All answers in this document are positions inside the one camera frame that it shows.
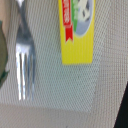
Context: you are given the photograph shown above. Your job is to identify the fork with orange handle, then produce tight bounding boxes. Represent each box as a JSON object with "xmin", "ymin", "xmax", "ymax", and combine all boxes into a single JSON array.
[{"xmin": 15, "ymin": 0, "xmax": 36, "ymax": 100}]

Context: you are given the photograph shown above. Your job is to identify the beige woven placemat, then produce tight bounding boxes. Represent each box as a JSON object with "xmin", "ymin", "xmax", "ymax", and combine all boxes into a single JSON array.
[{"xmin": 0, "ymin": 0, "xmax": 128, "ymax": 128}]

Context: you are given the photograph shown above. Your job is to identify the yellow butter box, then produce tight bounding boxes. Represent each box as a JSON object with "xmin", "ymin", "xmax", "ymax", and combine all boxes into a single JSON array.
[{"xmin": 58, "ymin": 0, "xmax": 96, "ymax": 65}]

